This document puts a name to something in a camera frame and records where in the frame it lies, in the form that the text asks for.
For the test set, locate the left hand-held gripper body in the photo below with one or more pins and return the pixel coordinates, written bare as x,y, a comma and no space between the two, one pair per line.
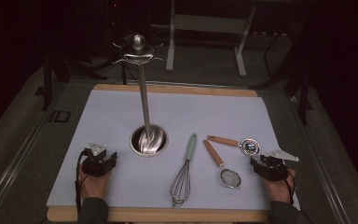
94,165

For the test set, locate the metal floor rail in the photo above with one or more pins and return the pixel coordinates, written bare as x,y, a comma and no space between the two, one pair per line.
12,168
323,174

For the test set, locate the grey metal frame stand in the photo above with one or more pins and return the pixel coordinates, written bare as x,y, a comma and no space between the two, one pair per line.
209,24

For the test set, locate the person's left hand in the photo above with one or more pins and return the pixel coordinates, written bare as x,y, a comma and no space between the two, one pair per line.
94,186

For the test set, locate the steel utensil rack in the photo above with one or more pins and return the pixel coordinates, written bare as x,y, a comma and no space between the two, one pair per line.
149,143

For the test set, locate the black stand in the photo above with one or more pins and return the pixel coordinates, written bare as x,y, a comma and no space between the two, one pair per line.
47,84
304,99

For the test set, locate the white table sheet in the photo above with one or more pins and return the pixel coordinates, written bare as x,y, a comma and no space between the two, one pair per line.
167,105

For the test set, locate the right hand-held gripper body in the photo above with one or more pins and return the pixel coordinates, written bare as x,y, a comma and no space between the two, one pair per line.
273,171

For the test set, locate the person's right hand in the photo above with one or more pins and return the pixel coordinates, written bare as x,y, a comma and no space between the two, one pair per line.
279,189

